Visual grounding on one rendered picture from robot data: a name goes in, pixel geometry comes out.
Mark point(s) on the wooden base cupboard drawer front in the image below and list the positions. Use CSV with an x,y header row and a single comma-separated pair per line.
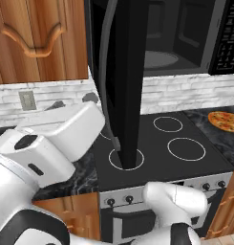
x,y
80,213

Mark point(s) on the pizza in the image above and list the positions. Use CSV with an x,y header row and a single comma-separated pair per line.
x,y
225,121

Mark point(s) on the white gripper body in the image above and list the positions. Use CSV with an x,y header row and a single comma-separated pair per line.
x,y
77,130

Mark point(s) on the silver oven with black door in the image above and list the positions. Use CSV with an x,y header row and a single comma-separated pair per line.
x,y
128,223

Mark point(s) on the grey wall socket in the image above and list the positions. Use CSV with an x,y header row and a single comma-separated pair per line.
x,y
27,100

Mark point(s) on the black oven knob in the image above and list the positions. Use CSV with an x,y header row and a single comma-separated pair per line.
x,y
206,186
129,199
221,184
110,202

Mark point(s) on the black microwave oven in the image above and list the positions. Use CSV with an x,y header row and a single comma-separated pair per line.
x,y
182,35

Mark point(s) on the black microwave door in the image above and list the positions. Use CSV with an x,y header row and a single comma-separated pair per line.
x,y
129,83

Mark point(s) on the black hob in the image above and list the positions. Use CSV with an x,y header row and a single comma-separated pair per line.
x,y
172,159

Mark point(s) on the wooden base cupboard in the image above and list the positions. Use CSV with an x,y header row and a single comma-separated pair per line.
x,y
225,207

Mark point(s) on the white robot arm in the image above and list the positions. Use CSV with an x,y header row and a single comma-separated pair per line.
x,y
13,178

